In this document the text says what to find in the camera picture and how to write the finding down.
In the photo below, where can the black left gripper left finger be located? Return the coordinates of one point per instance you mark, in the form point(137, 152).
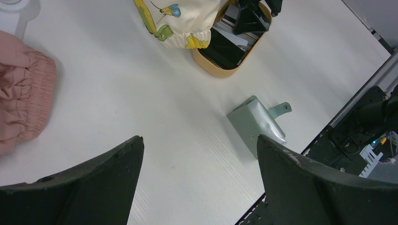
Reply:
point(99, 191)

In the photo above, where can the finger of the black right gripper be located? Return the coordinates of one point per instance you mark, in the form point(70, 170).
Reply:
point(253, 16)
point(275, 6)

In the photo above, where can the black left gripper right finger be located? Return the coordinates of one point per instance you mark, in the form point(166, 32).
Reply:
point(302, 191)

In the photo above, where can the yellow oval tray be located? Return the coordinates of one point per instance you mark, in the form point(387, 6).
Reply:
point(210, 67)

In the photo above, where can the black phone in tray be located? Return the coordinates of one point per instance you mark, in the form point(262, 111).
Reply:
point(222, 52)

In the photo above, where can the cartoon print children's garment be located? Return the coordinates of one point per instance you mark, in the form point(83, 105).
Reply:
point(179, 23)

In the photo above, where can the pink crumpled garment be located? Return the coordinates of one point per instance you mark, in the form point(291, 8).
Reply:
point(27, 84)

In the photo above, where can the left metal rack pole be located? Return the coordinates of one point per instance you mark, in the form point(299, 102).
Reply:
point(15, 14)

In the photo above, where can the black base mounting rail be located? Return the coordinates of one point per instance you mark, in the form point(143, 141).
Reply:
point(375, 115)

